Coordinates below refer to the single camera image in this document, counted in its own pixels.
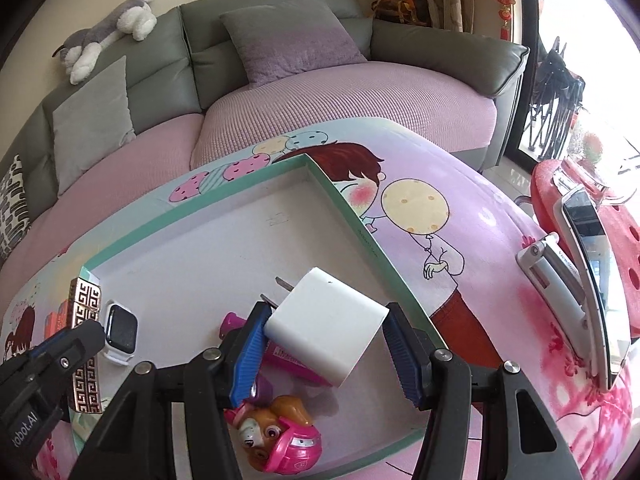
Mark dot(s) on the teal rimmed white tray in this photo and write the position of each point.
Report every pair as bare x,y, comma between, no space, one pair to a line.
183,271

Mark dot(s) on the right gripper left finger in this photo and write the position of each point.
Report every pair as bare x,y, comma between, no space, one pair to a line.
133,438

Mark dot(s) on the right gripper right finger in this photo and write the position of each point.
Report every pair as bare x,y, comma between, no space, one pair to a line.
520,439

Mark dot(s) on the gold black patterned lighter box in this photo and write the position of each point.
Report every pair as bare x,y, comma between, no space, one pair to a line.
83,313

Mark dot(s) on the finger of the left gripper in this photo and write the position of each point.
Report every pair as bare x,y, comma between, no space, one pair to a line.
65,347

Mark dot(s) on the white smart watch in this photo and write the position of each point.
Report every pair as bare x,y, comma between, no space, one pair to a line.
121,334

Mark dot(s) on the white power adapter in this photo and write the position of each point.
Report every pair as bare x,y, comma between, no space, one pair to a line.
325,324

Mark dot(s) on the pink pup toy figure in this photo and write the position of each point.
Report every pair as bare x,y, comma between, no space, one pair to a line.
277,432

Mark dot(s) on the grey purple cushion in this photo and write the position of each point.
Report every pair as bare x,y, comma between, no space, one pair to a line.
277,41

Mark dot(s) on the orange decorated bag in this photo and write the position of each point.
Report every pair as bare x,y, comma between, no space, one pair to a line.
411,12

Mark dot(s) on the grey white plush husky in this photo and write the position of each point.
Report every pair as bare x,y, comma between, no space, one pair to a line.
107,30

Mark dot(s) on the grey green sofa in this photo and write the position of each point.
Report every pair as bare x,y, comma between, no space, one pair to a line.
457,90

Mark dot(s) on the light grey cushion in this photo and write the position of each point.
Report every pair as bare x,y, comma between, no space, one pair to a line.
91,124

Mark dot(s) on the black white patterned cushion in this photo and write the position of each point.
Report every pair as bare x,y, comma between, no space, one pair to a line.
14,220

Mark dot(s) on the black folding rack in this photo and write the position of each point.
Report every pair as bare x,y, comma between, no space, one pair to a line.
555,104

